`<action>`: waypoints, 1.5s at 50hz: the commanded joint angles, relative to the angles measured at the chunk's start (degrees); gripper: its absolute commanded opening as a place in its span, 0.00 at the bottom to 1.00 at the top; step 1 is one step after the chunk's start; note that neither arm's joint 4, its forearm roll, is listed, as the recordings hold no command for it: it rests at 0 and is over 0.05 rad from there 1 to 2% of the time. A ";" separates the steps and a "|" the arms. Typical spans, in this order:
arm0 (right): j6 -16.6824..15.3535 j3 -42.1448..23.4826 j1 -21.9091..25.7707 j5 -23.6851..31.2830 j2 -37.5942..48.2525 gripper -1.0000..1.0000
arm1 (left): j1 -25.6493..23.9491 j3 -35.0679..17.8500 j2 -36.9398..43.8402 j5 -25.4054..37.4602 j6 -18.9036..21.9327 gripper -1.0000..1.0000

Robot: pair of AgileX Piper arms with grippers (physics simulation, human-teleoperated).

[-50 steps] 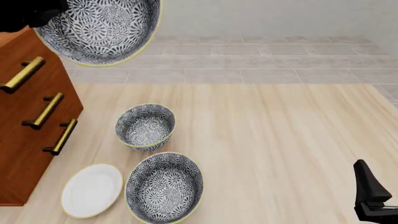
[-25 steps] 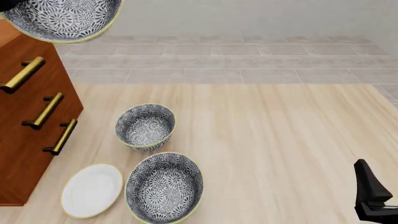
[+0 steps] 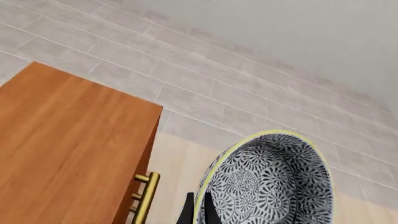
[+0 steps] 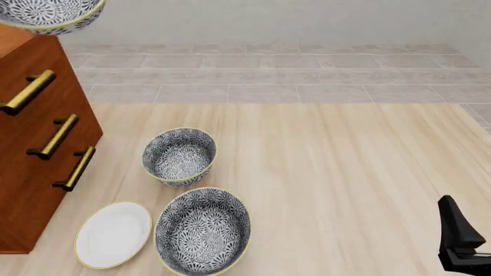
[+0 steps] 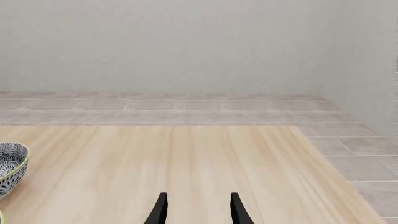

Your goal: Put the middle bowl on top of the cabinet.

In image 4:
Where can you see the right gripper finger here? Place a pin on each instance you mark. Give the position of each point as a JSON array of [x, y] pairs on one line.
[[458, 230]]

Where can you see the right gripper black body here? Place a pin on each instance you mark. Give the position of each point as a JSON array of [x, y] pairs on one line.
[[466, 260]]

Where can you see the black white patterned bowl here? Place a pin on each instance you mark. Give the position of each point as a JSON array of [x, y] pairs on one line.
[[203, 233], [46, 14], [180, 161]]

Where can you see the wooden cabinet with drawers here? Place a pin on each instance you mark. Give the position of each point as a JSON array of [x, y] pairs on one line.
[[23, 198]]

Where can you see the white plate with yellow rim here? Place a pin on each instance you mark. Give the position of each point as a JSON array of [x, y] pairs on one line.
[[113, 234]]

